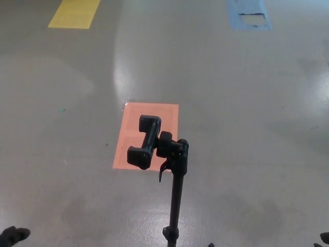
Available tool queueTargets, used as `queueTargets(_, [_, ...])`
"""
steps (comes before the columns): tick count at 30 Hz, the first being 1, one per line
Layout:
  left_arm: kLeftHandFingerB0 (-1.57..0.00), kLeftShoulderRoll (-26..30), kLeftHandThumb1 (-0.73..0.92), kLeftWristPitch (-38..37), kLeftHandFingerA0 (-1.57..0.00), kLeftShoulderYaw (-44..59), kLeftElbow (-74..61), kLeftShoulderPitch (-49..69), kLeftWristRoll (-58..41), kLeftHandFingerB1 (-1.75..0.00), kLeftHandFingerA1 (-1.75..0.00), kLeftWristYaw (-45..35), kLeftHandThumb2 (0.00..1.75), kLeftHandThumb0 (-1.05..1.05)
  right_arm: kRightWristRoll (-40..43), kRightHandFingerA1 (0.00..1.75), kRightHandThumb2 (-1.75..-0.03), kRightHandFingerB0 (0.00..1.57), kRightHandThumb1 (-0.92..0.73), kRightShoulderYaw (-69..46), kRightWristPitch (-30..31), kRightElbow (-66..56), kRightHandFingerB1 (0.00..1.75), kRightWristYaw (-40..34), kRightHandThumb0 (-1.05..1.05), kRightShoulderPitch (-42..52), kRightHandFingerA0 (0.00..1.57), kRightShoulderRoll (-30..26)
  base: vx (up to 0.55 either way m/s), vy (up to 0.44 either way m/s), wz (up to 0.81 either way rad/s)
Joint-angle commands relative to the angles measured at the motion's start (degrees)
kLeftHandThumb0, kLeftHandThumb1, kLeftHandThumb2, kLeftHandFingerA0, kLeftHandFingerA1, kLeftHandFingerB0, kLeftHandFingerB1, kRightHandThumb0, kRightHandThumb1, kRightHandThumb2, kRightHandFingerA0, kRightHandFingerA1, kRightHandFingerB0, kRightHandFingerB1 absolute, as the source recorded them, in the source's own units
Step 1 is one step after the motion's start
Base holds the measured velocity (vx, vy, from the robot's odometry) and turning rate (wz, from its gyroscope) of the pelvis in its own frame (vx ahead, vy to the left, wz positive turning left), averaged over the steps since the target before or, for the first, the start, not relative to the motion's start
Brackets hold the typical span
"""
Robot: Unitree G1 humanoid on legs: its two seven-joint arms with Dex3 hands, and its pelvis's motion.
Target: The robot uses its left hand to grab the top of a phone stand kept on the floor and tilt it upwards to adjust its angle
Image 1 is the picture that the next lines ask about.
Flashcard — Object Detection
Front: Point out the black phone stand tripod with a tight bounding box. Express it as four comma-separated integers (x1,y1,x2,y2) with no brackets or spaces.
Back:
126,115,215,247

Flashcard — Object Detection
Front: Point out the yellow floor marking rectangle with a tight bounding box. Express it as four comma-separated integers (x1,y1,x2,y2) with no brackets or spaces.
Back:
47,0,101,29

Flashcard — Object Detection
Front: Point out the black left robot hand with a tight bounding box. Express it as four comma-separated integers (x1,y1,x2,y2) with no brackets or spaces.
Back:
0,226,31,247

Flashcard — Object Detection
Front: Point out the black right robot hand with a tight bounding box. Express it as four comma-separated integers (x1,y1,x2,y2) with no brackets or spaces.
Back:
313,231,329,247

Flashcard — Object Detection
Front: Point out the torn blue floor marking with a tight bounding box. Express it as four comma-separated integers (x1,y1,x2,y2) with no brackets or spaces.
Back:
226,0,273,32

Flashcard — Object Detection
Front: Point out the orange floor marking rectangle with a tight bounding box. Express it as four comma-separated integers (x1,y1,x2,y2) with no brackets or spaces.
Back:
112,102,179,172

